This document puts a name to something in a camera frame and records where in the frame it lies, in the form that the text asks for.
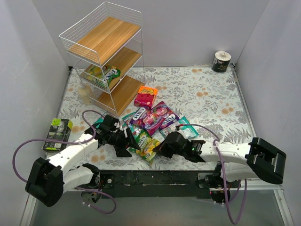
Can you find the teal mint candy bag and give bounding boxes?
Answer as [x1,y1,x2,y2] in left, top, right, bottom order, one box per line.
[159,116,199,139]
[93,116,104,128]

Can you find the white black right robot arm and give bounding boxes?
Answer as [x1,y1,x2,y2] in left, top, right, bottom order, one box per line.
[153,131,286,185]

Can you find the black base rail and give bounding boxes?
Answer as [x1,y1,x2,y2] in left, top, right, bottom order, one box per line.
[80,169,223,199]

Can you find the black green product box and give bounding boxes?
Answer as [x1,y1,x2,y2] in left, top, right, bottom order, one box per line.
[42,118,73,153]

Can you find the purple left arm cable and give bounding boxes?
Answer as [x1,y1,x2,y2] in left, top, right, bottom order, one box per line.
[12,109,117,214]

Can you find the green yellow Fox's candy bag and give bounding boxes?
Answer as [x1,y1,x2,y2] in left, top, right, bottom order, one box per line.
[129,129,160,164]
[80,64,121,89]

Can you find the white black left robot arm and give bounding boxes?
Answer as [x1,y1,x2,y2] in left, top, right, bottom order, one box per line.
[25,115,140,207]

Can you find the red orange candy box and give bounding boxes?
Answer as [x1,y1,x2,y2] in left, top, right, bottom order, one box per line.
[134,86,158,110]

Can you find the floral patterned table mat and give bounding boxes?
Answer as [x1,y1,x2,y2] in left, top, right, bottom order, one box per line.
[44,66,262,171]

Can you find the cream liquid bottle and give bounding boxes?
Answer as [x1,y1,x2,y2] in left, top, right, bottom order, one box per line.
[78,82,92,105]

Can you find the white wire wooden shelf rack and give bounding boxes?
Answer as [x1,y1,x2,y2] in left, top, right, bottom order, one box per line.
[59,2,146,117]

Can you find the purple Fox's berries candy bag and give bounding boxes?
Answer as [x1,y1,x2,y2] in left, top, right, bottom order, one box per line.
[154,105,180,130]
[130,101,168,136]

